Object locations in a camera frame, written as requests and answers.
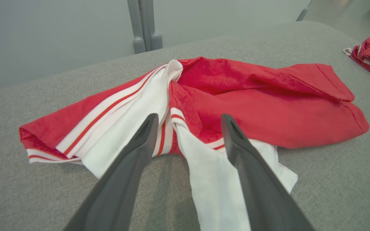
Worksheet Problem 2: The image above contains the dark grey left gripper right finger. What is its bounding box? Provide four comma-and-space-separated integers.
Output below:
221, 114, 315, 231

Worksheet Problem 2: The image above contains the grey partition post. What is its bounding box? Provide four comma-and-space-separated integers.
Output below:
127, 0, 155, 52

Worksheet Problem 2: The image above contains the red white basketball jersey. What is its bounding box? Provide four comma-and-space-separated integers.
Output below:
19, 57, 370, 231

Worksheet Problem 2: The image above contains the grey slanted frame leg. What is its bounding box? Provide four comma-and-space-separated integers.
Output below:
297, 6, 311, 21

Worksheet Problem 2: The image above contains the grey rounded post cap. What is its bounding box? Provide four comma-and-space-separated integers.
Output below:
133, 36, 146, 54
151, 31, 163, 51

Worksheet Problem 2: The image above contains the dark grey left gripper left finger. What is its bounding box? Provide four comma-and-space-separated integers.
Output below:
64, 113, 159, 231

